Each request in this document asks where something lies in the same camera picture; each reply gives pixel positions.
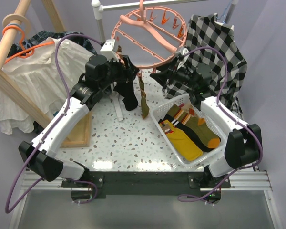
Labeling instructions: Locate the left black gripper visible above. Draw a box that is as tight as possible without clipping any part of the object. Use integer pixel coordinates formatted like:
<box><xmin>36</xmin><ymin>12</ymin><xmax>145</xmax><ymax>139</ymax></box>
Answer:
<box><xmin>99</xmin><ymin>54</ymin><xmax>139</xmax><ymax>90</ymax></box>

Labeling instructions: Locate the black white banded sock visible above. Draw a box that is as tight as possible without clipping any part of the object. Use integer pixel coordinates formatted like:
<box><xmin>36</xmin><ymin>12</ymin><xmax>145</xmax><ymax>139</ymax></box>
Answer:
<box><xmin>164</xmin><ymin>114</ymin><xmax>212</xmax><ymax>152</ymax></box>

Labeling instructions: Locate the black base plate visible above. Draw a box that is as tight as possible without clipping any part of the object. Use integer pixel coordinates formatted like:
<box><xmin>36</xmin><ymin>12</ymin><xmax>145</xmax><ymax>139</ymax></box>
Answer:
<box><xmin>61</xmin><ymin>172</ymin><xmax>231</xmax><ymax>200</ymax></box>

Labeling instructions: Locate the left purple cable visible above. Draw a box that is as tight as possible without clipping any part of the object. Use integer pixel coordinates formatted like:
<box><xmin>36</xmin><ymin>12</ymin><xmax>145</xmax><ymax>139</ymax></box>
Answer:
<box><xmin>5</xmin><ymin>34</ymin><xmax>104</xmax><ymax>214</ymax></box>

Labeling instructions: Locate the white blouse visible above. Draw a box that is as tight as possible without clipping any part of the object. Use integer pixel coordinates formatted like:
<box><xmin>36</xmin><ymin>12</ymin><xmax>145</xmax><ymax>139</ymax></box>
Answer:
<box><xmin>0</xmin><ymin>37</ymin><xmax>94</xmax><ymax>135</ymax></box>

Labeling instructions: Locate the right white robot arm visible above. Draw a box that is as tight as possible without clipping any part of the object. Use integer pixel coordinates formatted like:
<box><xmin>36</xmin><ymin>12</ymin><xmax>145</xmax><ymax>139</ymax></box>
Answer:
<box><xmin>150</xmin><ymin>63</ymin><xmax>263</xmax><ymax>187</ymax></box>

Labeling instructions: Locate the white metal clothes rail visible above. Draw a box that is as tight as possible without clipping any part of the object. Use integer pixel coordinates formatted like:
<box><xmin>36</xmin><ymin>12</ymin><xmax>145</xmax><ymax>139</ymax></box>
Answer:
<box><xmin>91</xmin><ymin>0</ymin><xmax>239</xmax><ymax>122</ymax></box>

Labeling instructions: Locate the wooden clothes rack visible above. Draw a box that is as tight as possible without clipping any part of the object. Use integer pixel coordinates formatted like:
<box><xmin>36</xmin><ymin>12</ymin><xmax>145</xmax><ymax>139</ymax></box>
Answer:
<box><xmin>0</xmin><ymin>0</ymin><xmax>91</xmax><ymax>148</ymax></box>

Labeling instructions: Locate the yellow sock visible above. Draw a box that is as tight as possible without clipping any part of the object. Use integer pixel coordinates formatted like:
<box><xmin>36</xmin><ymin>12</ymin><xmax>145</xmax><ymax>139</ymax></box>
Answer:
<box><xmin>159</xmin><ymin>120</ymin><xmax>203</xmax><ymax>162</ymax></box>

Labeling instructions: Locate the black striped sock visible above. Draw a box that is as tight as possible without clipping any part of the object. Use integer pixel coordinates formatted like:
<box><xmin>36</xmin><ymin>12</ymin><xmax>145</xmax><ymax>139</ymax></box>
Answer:
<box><xmin>114</xmin><ymin>81</ymin><xmax>138</xmax><ymax>111</ymax></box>

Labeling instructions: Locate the pink round clip hanger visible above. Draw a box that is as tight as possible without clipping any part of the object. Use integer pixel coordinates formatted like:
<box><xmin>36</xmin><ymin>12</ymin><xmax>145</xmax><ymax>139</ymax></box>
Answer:
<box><xmin>111</xmin><ymin>0</ymin><xmax>187</xmax><ymax>69</ymax></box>

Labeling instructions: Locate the white plastic basket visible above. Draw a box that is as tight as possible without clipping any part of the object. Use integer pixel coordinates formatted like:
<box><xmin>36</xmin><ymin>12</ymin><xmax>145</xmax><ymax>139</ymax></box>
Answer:
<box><xmin>151</xmin><ymin>94</ymin><xmax>227</xmax><ymax>167</ymax></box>

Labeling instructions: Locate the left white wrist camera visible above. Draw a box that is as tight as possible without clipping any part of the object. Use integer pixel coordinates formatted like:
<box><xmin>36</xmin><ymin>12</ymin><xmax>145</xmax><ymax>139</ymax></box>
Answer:
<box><xmin>100</xmin><ymin>39</ymin><xmax>118</xmax><ymax>61</ymax></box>

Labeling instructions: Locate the orange clothes hanger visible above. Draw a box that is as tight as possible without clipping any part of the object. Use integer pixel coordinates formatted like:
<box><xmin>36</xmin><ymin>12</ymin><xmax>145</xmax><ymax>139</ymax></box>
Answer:
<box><xmin>2</xmin><ymin>23</ymin><xmax>55</xmax><ymax>64</ymax></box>

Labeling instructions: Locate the dark patterned garment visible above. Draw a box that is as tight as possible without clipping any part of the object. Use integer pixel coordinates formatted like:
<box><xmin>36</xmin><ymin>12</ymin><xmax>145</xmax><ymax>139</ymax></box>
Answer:
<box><xmin>22</xmin><ymin>31</ymin><xmax>97</xmax><ymax>54</ymax></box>

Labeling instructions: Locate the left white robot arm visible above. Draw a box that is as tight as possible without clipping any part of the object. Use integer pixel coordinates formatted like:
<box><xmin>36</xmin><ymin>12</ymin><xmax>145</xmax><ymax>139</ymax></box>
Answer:
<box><xmin>19</xmin><ymin>55</ymin><xmax>139</xmax><ymax>187</ymax></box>

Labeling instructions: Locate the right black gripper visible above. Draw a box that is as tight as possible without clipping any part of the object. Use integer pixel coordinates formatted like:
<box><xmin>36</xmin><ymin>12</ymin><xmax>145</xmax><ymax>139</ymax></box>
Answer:
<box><xmin>149</xmin><ymin>56</ymin><xmax>197</xmax><ymax>90</ymax></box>

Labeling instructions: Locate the blue clothes hanger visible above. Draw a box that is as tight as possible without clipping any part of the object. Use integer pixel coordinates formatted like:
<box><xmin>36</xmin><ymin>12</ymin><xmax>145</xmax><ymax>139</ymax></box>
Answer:
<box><xmin>216</xmin><ymin>0</ymin><xmax>232</xmax><ymax>24</ymax></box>

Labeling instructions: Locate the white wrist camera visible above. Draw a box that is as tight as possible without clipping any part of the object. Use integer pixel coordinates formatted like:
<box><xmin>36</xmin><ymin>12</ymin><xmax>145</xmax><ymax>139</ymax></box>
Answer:
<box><xmin>100</xmin><ymin>39</ymin><xmax>118</xmax><ymax>61</ymax></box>
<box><xmin>177</xmin><ymin>47</ymin><xmax>189</xmax><ymax>68</ymax></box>

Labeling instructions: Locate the olive orange sock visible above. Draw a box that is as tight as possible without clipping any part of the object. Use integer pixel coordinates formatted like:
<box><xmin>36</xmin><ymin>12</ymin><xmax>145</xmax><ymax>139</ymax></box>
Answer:
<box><xmin>138</xmin><ymin>72</ymin><xmax>150</xmax><ymax>119</ymax></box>
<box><xmin>167</xmin><ymin>104</ymin><xmax>221</xmax><ymax>150</ymax></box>

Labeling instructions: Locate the black white checkered shirt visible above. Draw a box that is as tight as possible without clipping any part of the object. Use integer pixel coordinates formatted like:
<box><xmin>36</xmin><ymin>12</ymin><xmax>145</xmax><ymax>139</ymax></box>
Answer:
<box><xmin>162</xmin><ymin>13</ymin><xmax>248</xmax><ymax>113</ymax></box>

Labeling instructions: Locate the argyle patterned sock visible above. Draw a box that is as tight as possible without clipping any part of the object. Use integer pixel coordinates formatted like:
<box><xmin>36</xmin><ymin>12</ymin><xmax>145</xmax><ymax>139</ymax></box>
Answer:
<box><xmin>179</xmin><ymin>104</ymin><xmax>195</xmax><ymax>117</ymax></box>

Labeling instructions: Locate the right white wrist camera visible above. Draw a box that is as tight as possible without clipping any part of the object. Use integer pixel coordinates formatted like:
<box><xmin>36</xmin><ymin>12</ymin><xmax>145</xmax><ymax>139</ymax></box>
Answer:
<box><xmin>177</xmin><ymin>47</ymin><xmax>189</xmax><ymax>68</ymax></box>

